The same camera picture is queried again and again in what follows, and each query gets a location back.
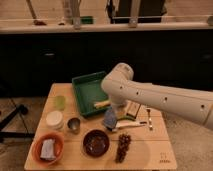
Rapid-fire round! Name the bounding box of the cream corn cob toy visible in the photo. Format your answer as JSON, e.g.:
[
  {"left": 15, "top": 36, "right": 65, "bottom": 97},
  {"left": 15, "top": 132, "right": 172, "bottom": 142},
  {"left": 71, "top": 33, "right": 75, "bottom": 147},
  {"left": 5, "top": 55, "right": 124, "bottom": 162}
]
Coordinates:
[{"left": 94, "top": 100, "right": 110, "bottom": 109}]

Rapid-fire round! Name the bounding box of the black chair base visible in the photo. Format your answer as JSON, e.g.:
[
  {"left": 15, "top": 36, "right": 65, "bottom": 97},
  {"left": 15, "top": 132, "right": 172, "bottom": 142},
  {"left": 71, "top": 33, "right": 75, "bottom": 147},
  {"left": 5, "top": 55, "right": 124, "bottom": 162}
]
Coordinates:
[{"left": 0, "top": 83, "right": 36, "bottom": 144}]

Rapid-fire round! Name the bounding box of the small metal cup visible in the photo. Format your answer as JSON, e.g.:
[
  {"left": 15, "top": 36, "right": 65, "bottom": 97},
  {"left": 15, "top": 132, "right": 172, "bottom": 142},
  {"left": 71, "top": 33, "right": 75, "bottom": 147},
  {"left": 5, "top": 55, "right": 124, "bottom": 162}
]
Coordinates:
[{"left": 67, "top": 118, "right": 80, "bottom": 134}]

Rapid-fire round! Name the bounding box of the dark brown bowl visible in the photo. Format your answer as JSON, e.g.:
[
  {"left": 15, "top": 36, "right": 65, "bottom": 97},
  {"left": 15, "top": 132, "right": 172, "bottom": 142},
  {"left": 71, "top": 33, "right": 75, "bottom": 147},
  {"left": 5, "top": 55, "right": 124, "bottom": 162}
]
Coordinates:
[{"left": 83, "top": 129, "right": 110, "bottom": 157}]

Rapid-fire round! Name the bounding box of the silver fork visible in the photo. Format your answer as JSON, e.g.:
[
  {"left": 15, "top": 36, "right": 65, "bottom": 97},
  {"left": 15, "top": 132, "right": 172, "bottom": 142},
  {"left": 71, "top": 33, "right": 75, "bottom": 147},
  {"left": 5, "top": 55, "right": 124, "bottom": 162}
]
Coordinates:
[{"left": 146, "top": 108, "right": 153, "bottom": 131}]

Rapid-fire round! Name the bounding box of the green plastic tray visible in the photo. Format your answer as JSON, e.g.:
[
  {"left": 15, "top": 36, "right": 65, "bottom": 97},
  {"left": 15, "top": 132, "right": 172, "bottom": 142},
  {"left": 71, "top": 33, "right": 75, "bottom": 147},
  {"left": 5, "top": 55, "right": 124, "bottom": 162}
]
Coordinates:
[{"left": 72, "top": 71, "right": 108, "bottom": 117}]

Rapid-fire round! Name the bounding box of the translucent green cup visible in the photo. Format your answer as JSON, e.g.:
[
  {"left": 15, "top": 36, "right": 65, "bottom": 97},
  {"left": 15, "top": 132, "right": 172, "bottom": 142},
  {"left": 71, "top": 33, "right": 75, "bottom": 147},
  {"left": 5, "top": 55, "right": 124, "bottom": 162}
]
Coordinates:
[{"left": 54, "top": 96, "right": 66, "bottom": 111}]

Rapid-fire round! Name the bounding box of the orange plastic bowl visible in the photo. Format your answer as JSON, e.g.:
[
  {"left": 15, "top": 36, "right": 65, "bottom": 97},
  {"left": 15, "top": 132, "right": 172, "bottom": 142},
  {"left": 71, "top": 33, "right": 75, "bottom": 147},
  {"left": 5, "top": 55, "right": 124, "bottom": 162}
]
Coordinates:
[{"left": 31, "top": 132, "right": 64, "bottom": 166}]

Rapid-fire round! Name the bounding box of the bunch of dark grapes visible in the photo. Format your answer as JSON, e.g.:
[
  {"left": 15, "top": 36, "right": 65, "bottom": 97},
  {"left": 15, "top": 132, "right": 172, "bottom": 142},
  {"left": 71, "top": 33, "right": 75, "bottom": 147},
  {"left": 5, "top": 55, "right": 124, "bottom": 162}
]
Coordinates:
[{"left": 115, "top": 134, "right": 131, "bottom": 163}]

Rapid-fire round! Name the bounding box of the white round container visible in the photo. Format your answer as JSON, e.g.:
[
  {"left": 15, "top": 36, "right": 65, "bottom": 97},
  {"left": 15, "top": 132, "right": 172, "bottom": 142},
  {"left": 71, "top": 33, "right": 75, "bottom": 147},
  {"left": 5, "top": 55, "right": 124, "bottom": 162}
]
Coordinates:
[{"left": 46, "top": 111, "right": 63, "bottom": 130}]

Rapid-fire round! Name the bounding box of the wooden block box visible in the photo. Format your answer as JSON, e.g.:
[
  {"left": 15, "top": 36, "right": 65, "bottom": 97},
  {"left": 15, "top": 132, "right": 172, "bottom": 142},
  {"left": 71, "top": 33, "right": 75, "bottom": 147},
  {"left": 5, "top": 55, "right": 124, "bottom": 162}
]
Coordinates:
[{"left": 127, "top": 102, "right": 141, "bottom": 119}]

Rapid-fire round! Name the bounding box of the blue sponge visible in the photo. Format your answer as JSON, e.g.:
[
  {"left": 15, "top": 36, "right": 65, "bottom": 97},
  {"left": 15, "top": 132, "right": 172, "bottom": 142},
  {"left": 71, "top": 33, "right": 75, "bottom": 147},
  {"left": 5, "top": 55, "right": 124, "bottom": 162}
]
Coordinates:
[{"left": 102, "top": 107, "right": 117, "bottom": 130}]

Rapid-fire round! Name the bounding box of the green box on shelf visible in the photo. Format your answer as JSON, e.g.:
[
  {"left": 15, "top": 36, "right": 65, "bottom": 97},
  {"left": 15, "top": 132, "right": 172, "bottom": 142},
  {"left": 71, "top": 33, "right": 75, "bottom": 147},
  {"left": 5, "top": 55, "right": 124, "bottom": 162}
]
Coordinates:
[{"left": 81, "top": 16, "right": 94, "bottom": 24}]

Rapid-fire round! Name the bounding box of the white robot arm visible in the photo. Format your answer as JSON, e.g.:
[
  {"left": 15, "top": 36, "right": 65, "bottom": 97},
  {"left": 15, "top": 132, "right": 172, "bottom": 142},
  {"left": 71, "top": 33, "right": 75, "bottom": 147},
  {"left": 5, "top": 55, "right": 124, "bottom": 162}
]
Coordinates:
[{"left": 101, "top": 63, "right": 213, "bottom": 130}]

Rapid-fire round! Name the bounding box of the wooden folding table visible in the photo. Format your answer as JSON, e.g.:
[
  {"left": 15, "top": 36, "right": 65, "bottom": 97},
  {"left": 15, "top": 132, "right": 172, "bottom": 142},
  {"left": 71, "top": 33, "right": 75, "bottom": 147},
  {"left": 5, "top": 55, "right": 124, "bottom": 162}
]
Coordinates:
[{"left": 24, "top": 83, "right": 177, "bottom": 171}]

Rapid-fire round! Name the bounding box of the grey folded cloth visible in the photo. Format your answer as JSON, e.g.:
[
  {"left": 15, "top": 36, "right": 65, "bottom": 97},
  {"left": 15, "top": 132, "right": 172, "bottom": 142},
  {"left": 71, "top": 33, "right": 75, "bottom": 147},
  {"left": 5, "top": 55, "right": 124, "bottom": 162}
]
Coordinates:
[{"left": 40, "top": 139, "right": 56, "bottom": 161}]

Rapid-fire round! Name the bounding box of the green pepper toy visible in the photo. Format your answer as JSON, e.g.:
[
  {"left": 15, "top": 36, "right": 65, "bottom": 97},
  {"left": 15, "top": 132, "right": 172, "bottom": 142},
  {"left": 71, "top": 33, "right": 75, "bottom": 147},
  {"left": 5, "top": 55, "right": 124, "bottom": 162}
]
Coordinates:
[{"left": 117, "top": 115, "right": 135, "bottom": 121}]

